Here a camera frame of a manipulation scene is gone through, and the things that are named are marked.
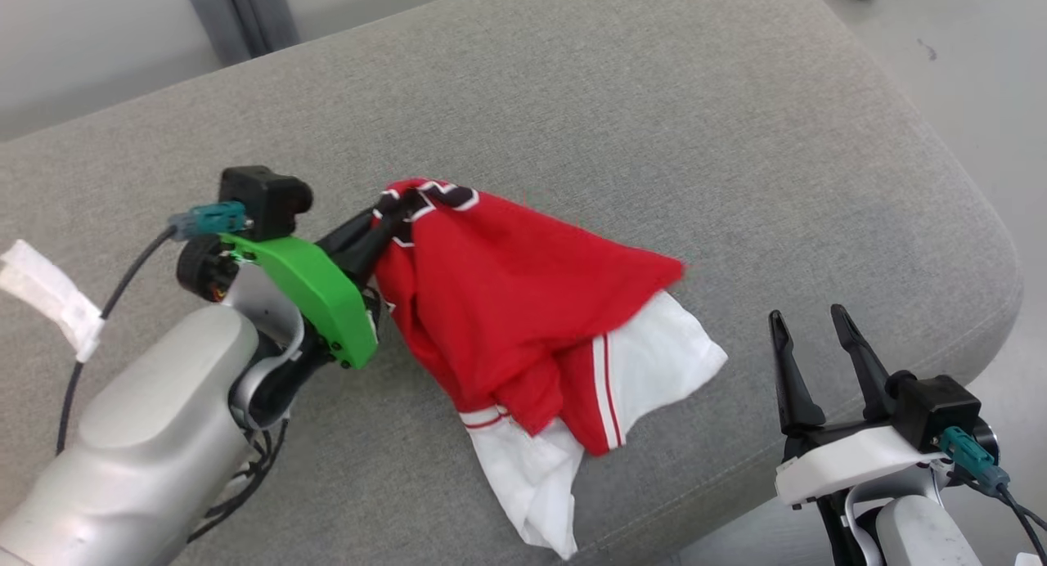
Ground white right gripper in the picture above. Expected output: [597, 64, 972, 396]
[768, 303, 943, 566]

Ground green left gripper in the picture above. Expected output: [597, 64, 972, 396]
[176, 209, 407, 370]

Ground red Bulls 23 jersey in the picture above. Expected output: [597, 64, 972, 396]
[372, 177, 730, 560]

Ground teal left camera connector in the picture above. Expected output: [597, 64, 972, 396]
[169, 202, 251, 242]

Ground teal camera connector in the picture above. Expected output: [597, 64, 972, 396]
[169, 202, 251, 242]
[938, 426, 1012, 496]

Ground teal right camera connector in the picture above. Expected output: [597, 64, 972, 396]
[938, 426, 1012, 496]

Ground black right camera cable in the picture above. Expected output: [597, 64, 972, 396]
[953, 466, 1047, 564]

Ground black camera cable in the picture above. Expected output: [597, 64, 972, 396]
[953, 466, 1047, 564]
[55, 227, 177, 457]

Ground grey metal partition post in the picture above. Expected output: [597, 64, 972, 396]
[187, 0, 301, 67]

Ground black left camera cable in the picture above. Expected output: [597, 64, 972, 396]
[55, 227, 177, 457]

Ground black left arm cable loops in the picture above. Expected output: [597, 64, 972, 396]
[186, 417, 289, 544]

